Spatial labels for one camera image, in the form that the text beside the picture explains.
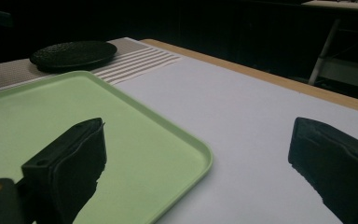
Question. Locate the black round textured plate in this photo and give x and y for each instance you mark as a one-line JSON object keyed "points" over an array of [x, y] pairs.
{"points": [[73, 55]]}

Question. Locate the white striped woven placemat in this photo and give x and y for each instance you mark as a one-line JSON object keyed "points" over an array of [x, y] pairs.
{"points": [[136, 60]]}

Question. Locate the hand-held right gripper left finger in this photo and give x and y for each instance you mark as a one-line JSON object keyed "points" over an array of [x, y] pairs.
{"points": [[68, 168]]}

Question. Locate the white metal stand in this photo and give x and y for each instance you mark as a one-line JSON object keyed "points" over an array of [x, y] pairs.
{"points": [[341, 59]]}

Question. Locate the light green plastic tray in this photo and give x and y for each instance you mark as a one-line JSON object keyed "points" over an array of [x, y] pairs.
{"points": [[59, 102]]}

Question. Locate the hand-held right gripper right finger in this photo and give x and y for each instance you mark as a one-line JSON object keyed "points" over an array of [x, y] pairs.
{"points": [[338, 165]]}

